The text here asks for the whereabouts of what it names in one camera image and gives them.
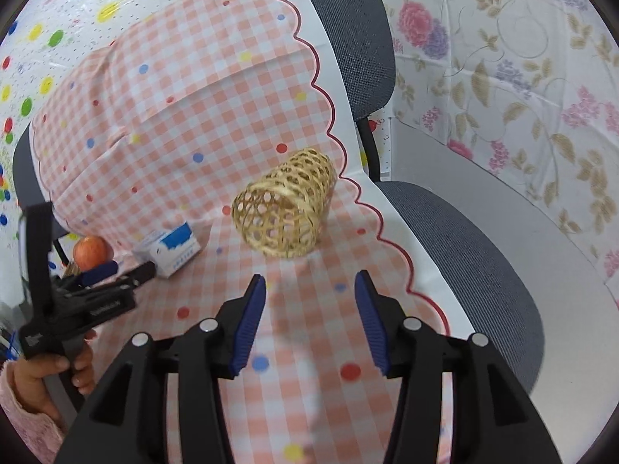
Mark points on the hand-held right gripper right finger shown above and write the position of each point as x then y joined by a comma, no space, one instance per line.
372,319

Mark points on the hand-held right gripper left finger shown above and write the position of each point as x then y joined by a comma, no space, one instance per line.
249,319

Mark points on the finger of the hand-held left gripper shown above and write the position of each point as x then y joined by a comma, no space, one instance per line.
99,271
138,274

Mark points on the white and blue milk carton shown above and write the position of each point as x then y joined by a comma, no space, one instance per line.
169,249

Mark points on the person's left forearm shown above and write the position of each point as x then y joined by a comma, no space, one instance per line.
24,430

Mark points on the person's left hand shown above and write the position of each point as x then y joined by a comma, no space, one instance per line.
34,382

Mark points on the red apple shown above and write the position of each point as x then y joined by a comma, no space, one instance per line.
92,251

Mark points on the woven bamboo basket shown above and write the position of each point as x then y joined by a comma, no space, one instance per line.
285,203

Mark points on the pink checked tablecloth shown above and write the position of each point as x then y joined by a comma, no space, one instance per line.
193,106

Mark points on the grey office chair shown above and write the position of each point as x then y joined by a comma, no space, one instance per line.
348,34

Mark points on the floral print wall sheet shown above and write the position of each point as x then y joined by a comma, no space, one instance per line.
508,82

